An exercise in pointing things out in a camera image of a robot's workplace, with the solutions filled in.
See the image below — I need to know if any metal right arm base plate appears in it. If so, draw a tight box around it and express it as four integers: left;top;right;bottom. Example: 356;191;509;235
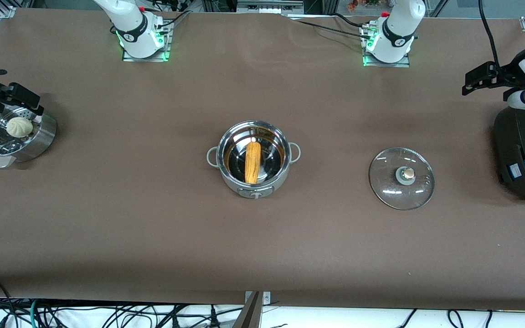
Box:
122;20;172;62

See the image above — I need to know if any brown table cover mat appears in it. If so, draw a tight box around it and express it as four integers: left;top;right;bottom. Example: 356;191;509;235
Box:
0;8;525;310

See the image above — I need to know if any yellow corn cob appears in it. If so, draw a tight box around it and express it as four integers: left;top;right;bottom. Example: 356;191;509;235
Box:
244;141;262;185

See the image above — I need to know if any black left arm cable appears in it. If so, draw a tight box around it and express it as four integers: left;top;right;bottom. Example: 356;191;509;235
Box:
479;0;504;79

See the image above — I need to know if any black base power cable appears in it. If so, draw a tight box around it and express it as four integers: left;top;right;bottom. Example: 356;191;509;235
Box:
297;20;372;40
155;10;192;35
281;13;369;29

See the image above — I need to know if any white steamed bun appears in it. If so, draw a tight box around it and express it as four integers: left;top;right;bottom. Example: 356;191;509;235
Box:
6;117;34;138

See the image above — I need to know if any steel steamer pot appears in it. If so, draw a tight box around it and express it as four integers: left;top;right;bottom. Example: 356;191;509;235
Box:
0;89;57;169

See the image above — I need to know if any grey power strip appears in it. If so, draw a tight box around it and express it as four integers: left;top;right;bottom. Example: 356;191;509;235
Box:
237;0;305;14

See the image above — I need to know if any steel pot with grey handles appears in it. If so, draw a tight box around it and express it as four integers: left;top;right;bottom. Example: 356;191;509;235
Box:
206;120;301;199

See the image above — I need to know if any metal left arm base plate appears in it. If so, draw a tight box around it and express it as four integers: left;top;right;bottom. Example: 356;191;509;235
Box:
362;25;411;68

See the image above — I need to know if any metal table edge bracket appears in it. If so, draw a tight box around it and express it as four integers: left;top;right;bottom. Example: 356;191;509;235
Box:
233;291;272;328

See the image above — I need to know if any round glass pot lid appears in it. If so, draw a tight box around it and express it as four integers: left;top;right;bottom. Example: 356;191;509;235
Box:
369;147;436;211

